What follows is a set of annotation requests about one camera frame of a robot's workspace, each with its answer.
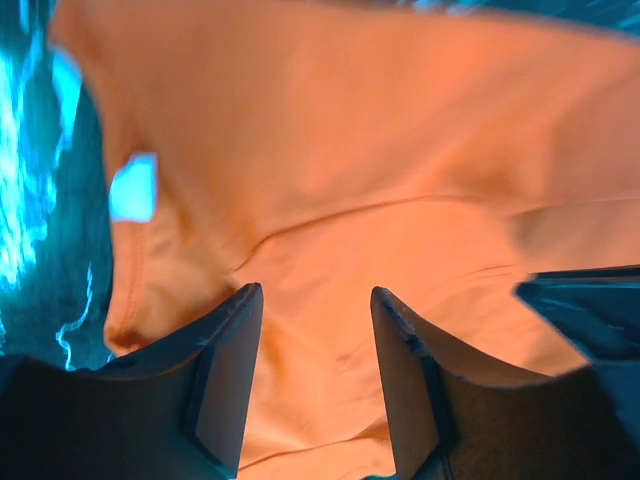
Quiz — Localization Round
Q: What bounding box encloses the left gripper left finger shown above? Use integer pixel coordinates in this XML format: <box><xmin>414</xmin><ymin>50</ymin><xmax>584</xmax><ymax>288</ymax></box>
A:
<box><xmin>1</xmin><ymin>283</ymin><xmax>264</xmax><ymax>479</ymax></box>

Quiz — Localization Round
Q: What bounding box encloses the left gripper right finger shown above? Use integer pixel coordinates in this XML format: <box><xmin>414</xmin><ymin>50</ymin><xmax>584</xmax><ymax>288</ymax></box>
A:
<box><xmin>371</xmin><ymin>287</ymin><xmax>639</xmax><ymax>479</ymax></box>

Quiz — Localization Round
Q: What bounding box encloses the orange t-shirt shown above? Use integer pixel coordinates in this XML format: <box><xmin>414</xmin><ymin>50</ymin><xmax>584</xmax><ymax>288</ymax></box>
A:
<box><xmin>49</xmin><ymin>1</ymin><xmax>639</xmax><ymax>479</ymax></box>

